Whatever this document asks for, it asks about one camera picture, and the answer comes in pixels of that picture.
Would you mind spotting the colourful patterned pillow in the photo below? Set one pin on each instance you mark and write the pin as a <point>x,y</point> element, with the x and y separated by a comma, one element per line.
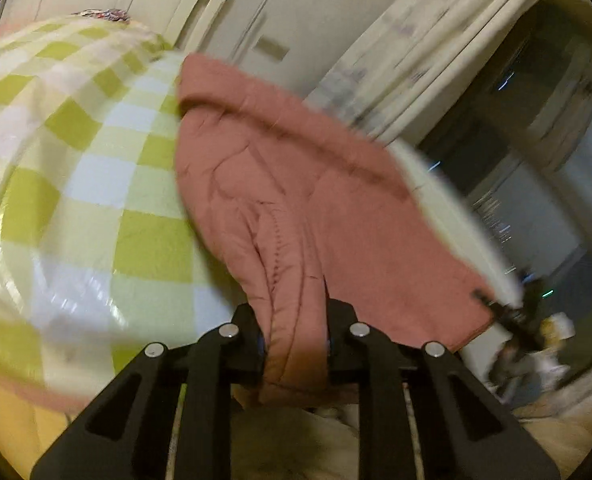
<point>100,14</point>

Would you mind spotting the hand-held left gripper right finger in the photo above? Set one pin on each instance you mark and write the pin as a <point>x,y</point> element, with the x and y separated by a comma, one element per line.
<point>341,330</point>

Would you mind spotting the yellow floral bed sheet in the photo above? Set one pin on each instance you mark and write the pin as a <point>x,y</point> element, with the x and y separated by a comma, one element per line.
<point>5,435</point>

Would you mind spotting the dark window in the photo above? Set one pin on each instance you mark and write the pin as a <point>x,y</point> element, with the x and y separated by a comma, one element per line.
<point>526,110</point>

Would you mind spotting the rust quilted jacket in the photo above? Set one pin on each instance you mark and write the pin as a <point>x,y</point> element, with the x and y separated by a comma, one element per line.
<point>301,185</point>

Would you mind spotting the beige fuzzy clothing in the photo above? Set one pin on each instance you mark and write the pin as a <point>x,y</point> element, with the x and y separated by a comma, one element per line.
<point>296,440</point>

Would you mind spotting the beige wall switch plate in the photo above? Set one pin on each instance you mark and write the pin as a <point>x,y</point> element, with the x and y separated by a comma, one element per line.
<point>274,47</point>

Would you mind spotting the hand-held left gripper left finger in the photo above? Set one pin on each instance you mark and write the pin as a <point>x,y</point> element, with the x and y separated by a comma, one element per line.
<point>248,340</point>

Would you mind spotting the green checked blanket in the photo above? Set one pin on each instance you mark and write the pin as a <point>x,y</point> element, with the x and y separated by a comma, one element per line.
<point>100,160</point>

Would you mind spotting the cream printed curtain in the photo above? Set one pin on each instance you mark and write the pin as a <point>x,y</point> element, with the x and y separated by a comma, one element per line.
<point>426,35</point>

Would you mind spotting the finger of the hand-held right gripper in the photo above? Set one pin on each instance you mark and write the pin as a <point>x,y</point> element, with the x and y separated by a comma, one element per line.
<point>493,305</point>

